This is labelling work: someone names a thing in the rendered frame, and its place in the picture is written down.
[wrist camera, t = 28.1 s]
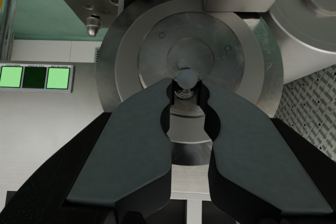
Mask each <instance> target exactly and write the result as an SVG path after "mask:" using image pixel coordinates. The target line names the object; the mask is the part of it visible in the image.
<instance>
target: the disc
mask: <svg viewBox="0 0 336 224"><path fill-rule="evenodd" d="M169 1H173V0H136V1H134V2H133V3H132V4H130V5H129V6H128V7H127V8H126V9H125V10H123V11H122V12H121V14H120V15H119V16H118V17H117V18H116V19H115V20H114V22H113V23H112V24H111V26H110V28H109V29H108V31H107V33H106V34H105V37H104V39H103V41H102V43H101V46H100V49H99V53H98V57H97V63H96V86H97V92H98V96H99V100H100V103H101V106H102V108H103V110H104V112H107V113H110V112H111V111H113V110H114V109H115V108H116V107H117V106H118V105H119V104H121V103H122V101H121V98H120V96H119V93H118V90H117V86H116V80H115V61H116V55H117V51H118V48H119V45H120V43H121V41H122V39H123V37H124V35H125V33H126V32H127V30H128V29H129V27H130V26H131V25H132V24H133V23H134V21H136V20H137V19H138V18H139V17H140V16H141V15H142V14H144V13H145V12H147V11H148V10H150V9H151V8H153V7H155V6H157V5H160V4H162V3H165V2H169ZM233 12H234V13H235V14H237V15H238V16H239V17H240V18H241V19H242V20H243V21H244V22H245V23H246V24H247V25H248V26H249V27H250V29H251V30H252V32H253V33H254V35H255V36H256V38H257V40H258V42H259V45H260V47H261V50H262V54H263V58H264V66H265V77H264V85H263V89H262V93H261V96H260V98H259V101H258V103H257V105H256V106H257V107H258V108H260V109H261V110H262V111H263V112H265V113H266V114H267V115H268V116H269V117H270V118H273V117H274V115H275V113H276V111H277V108H278V106H279V103H280V100H281V96H282V91H283V84H284V68H283V60H282V56H281V52H280V48H279V46H278V43H277V41H276V38H275V36H274V34H273V33H272V31H271V29H270V28H269V26H268V25H267V23H266V22H265V21H264V19H263V18H262V17H261V16H260V15H259V14H258V13H257V12H235V11H233ZM212 146H213V141H212V140H211V141H207V142H202V143H179V142H173V141H171V156H172V164H173V165H179V166H202V165H208V164H210V158H211V152H212Z"/></svg>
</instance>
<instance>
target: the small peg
mask: <svg viewBox="0 0 336 224"><path fill-rule="evenodd" d="M174 81H175V82H174V84H175V87H174V93H175V94H176V96H177V97H179V98H180V99H189V98H190V97H192V96H193V94H194V93H195V91H196V89H197V87H198V86H199V81H200V77H199V74H198V73H197V72H196V71H195V70H194V69H193V68H190V67H184V68H181V69H179V70H178V71H177V72H176V74H175V76H174Z"/></svg>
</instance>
